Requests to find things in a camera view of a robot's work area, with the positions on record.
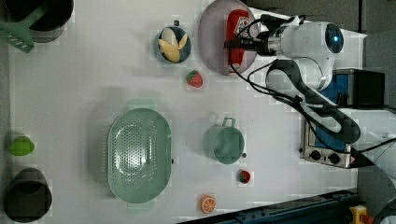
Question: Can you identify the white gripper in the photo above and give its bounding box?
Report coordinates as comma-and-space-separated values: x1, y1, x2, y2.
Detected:
224, 32, 276, 56

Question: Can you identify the red ketchup bottle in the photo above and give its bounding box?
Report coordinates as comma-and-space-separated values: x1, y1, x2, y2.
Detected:
225, 9, 249, 74

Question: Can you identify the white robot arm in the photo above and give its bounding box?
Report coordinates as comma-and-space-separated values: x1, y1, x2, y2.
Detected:
224, 22, 396, 180

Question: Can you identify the pink oval plate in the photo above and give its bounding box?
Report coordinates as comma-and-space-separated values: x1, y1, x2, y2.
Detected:
198, 0, 260, 76

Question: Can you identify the red strawberry near plate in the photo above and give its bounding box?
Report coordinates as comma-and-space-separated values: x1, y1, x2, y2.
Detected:
186, 70, 204, 88

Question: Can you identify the blue bowl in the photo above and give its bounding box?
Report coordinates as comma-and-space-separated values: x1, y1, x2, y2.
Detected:
153, 26, 191, 63

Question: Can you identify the yellow peeled banana toy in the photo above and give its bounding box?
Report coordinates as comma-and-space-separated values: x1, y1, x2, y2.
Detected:
158, 28, 189, 63

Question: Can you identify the green small pot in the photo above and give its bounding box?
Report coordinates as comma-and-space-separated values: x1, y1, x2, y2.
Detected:
203, 118, 245, 164

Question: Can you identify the black toaster oven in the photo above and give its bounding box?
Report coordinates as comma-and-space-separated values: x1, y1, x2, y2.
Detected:
298, 68, 387, 170

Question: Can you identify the red strawberry toy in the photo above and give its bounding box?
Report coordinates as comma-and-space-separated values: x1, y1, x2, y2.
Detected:
238, 170, 251, 184

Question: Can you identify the green perforated colander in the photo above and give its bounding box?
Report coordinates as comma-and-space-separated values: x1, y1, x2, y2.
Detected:
107, 108, 172, 203

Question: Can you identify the orange slice toy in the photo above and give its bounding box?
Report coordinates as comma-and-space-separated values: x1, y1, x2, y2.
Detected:
200, 195, 217, 214

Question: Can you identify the black cup upper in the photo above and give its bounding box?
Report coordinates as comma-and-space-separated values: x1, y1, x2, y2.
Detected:
3, 0, 75, 32

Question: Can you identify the black cup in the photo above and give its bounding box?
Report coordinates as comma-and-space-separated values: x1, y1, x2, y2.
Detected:
3, 0, 75, 32
4, 168, 52, 223

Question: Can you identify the green spatula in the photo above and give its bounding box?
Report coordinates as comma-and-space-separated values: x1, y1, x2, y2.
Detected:
0, 3, 49, 53

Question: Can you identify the green lime toy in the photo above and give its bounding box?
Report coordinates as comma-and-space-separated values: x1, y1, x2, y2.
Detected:
8, 136, 35, 156

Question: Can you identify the black cup lower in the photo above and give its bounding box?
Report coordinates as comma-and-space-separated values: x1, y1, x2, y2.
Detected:
4, 168, 52, 223

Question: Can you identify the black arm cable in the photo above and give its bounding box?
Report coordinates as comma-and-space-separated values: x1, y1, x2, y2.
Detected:
228, 18, 396, 153

